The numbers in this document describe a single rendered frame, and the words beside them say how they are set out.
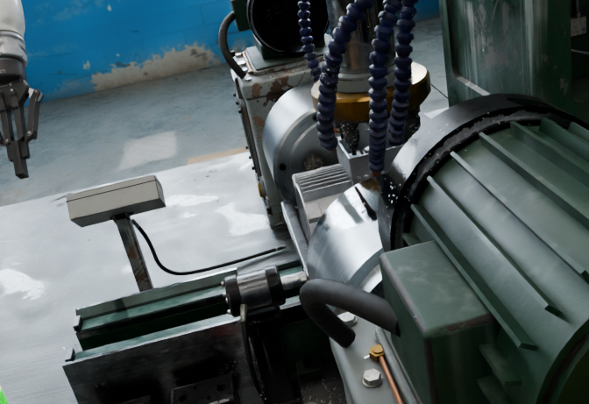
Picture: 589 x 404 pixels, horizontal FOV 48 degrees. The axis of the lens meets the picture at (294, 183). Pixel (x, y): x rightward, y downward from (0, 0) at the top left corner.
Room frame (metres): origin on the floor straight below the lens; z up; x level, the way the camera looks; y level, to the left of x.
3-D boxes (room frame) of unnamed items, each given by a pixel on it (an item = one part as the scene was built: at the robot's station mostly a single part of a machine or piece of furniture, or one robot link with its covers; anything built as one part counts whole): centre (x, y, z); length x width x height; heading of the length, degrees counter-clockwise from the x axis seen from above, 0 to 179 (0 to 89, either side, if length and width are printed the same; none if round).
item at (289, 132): (1.27, -0.08, 1.04); 0.37 x 0.25 x 0.25; 5
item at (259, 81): (1.55, -0.05, 0.99); 0.35 x 0.31 x 0.37; 5
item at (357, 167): (0.96, -0.14, 1.11); 0.12 x 0.11 x 0.07; 95
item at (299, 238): (0.92, 0.01, 1.01); 0.26 x 0.04 x 0.03; 5
